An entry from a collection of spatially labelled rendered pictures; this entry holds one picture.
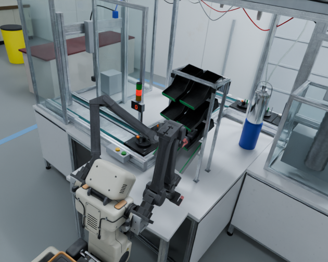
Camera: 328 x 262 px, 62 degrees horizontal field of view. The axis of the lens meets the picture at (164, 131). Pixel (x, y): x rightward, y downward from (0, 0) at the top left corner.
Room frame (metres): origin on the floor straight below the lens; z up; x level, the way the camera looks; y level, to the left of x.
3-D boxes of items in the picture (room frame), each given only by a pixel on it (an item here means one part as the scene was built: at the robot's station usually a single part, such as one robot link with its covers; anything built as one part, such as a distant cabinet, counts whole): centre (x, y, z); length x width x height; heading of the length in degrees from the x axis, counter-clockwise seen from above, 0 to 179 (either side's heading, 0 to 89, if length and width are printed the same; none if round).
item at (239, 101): (2.78, -0.86, 1.01); 0.24 x 0.24 x 0.13; 54
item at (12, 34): (5.98, 3.50, 0.38); 0.47 x 0.47 x 0.76
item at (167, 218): (1.57, 0.13, 0.84); 0.90 x 0.70 x 0.03; 61
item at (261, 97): (2.16, -0.80, 1.32); 0.14 x 0.14 x 0.38
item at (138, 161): (1.91, 0.47, 0.91); 0.89 x 0.06 x 0.11; 54
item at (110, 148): (1.75, 0.35, 0.93); 0.21 x 0.07 x 0.06; 54
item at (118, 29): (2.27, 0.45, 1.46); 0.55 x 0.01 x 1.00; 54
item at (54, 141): (2.87, 0.75, 0.43); 1.39 x 0.63 x 0.86; 144
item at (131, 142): (1.87, 0.16, 0.96); 0.24 x 0.24 x 0.02; 54
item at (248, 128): (2.16, -0.80, 1.00); 0.16 x 0.16 x 0.27
